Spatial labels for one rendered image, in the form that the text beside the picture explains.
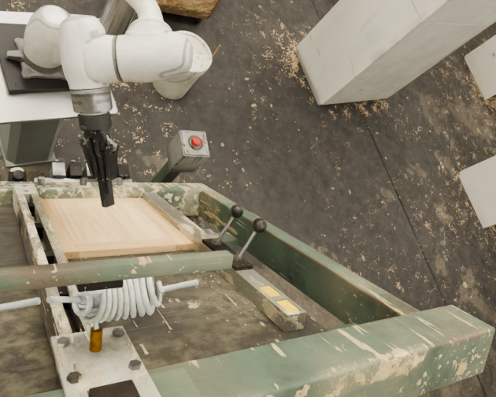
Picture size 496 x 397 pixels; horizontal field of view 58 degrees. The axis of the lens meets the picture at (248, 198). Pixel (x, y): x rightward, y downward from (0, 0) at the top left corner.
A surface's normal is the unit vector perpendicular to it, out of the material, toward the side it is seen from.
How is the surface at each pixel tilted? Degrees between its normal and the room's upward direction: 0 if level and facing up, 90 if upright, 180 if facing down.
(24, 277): 36
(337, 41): 90
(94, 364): 54
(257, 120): 0
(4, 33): 2
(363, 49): 90
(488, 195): 90
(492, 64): 90
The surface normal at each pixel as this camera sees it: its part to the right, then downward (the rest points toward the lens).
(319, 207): 0.48, -0.34
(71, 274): 0.51, 0.27
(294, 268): -0.85, 0.01
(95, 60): 0.12, 0.33
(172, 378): 0.14, -0.96
